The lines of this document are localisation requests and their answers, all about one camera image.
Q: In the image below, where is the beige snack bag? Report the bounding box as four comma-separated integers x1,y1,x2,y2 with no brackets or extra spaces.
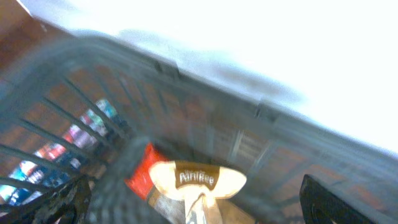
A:
147,161,256,224

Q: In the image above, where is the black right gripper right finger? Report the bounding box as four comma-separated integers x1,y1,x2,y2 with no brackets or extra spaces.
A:
299,174,374,224

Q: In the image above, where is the Kleenex tissue multipack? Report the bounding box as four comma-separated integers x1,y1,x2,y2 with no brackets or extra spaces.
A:
0,98,131,206

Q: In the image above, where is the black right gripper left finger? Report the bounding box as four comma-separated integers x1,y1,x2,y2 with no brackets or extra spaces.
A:
1,175,91,224

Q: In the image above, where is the red biscuit packet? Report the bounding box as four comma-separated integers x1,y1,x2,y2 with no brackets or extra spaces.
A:
124,143,185,224

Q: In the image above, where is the grey plastic basket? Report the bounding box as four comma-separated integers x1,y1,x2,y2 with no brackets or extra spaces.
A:
1,30,397,223

